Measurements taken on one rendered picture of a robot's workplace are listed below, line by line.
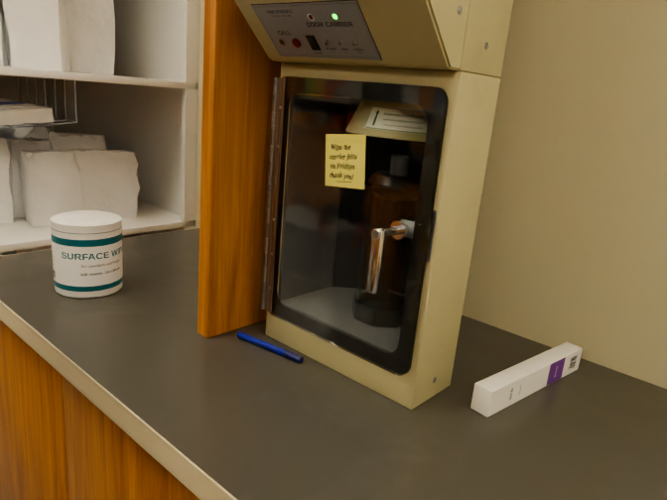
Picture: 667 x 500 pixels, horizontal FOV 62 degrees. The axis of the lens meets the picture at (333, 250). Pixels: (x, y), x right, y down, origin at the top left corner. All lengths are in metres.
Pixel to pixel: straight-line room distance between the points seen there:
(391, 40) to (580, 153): 0.51
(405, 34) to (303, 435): 0.51
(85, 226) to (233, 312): 0.33
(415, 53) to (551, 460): 0.54
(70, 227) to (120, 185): 0.75
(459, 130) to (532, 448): 0.43
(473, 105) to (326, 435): 0.47
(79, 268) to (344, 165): 0.59
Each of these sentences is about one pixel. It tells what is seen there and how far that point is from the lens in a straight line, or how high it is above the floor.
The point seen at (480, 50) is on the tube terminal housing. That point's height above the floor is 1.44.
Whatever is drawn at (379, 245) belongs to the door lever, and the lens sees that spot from 0.72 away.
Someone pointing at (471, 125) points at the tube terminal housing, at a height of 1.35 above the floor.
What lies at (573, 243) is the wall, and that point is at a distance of 1.13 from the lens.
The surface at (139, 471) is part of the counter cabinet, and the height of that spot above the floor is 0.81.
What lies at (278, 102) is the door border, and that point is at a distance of 0.90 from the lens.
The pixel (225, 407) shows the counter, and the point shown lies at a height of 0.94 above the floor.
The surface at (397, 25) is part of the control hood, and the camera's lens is 0.69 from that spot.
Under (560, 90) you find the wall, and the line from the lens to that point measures 1.13.
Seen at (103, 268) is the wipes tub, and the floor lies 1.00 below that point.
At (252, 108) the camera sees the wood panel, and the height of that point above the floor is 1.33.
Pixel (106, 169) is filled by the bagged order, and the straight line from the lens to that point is 1.87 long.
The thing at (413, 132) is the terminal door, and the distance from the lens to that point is 0.73.
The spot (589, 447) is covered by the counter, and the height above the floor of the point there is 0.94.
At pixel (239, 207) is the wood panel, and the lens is 0.96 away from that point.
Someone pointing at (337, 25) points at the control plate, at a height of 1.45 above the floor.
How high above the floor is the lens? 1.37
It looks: 16 degrees down
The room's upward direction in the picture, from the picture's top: 5 degrees clockwise
